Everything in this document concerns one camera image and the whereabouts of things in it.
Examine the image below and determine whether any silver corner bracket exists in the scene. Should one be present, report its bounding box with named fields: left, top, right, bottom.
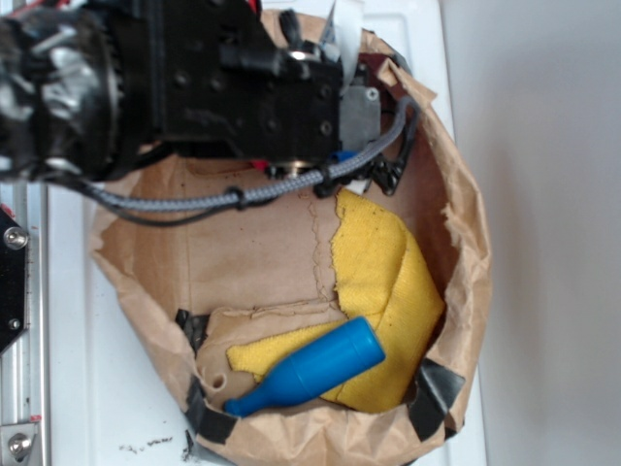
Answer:
left=1, top=422, right=42, bottom=466

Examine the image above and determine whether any blue plastic bottle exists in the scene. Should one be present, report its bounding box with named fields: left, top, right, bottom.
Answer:
left=224, top=316, right=385, bottom=417

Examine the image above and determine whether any grey braided cable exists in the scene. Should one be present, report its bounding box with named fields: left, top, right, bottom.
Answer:
left=82, top=96, right=413, bottom=215

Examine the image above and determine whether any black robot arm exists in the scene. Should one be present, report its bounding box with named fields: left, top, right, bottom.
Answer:
left=1, top=1, right=420, bottom=193

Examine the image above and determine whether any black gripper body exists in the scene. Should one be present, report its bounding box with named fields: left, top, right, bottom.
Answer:
left=154, top=1, right=419, bottom=194

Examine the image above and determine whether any black mounting bracket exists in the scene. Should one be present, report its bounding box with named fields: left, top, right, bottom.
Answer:
left=0, top=204, right=29, bottom=354

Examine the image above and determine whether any aluminium frame rail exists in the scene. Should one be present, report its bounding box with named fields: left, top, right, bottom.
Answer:
left=1, top=183, right=51, bottom=465

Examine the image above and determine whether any yellow cloth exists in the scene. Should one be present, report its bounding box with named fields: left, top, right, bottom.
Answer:
left=227, top=190, right=444, bottom=414

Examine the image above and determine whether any brown paper bag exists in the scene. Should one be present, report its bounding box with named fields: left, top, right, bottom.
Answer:
left=91, top=32, right=491, bottom=465

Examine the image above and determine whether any white plastic tray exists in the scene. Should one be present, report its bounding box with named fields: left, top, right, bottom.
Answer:
left=47, top=0, right=488, bottom=465

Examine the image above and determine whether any white ribbon cable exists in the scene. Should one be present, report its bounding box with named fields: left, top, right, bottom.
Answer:
left=319, top=0, right=365, bottom=82

